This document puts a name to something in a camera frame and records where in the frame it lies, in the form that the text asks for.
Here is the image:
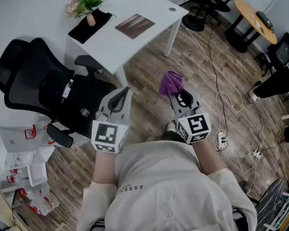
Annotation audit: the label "person's right forearm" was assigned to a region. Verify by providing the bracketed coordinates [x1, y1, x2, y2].
[191, 136, 228, 178]

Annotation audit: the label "dark green pouch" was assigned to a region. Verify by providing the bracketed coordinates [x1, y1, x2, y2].
[256, 10, 274, 30]

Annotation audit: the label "person's cream shirt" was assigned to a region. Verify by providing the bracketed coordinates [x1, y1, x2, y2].
[76, 140, 258, 231]

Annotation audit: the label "person's left forearm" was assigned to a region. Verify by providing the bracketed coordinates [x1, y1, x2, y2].
[91, 148, 118, 185]

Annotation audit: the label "black mesh office chair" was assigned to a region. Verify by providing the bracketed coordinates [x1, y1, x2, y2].
[0, 37, 118, 149]

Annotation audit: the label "black marbled board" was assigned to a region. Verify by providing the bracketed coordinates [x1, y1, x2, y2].
[255, 178, 289, 231]

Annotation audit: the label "person's black trousers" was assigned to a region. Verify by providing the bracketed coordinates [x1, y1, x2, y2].
[160, 128, 184, 144]

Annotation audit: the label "pile of clear red-clasp containers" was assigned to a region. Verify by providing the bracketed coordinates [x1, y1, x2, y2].
[0, 113, 61, 216]

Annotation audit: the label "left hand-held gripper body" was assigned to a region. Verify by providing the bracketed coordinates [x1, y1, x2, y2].
[91, 109, 131, 154]

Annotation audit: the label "white cable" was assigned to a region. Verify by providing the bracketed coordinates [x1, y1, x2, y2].
[180, 23, 244, 113]

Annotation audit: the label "black boxy monitor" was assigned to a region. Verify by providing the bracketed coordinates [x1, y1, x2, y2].
[266, 32, 289, 67]

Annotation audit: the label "purple cloth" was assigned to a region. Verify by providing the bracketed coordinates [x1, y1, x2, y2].
[158, 69, 185, 98]

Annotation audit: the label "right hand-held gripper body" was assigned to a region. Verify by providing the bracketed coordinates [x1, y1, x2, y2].
[172, 104, 212, 145]

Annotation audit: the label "black cable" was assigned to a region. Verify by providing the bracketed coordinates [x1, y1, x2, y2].
[207, 20, 229, 139]

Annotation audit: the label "white desk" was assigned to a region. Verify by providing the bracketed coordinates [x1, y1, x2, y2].
[64, 0, 190, 88]

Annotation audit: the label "dark streaked mouse pad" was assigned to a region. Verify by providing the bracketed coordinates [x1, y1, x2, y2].
[115, 13, 156, 40]

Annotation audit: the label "clear water bottle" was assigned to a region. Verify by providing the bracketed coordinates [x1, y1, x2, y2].
[61, 78, 74, 103]

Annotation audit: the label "black drawstring pouch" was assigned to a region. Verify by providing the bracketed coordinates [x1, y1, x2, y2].
[67, 8, 114, 45]

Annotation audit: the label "round wooden table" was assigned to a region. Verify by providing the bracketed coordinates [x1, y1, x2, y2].
[224, 0, 278, 54]

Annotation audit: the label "green plant in pink vase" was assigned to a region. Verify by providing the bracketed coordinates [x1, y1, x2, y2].
[66, 0, 105, 27]

